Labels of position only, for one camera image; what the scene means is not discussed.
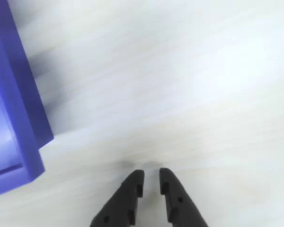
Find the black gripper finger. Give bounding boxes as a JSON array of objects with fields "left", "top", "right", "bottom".
[
  {"left": 159, "top": 167, "right": 209, "bottom": 227},
  {"left": 89, "top": 169, "right": 145, "bottom": 227}
]

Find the blue plastic box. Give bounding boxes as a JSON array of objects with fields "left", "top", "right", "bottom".
[{"left": 0, "top": 0, "right": 54, "bottom": 199}]

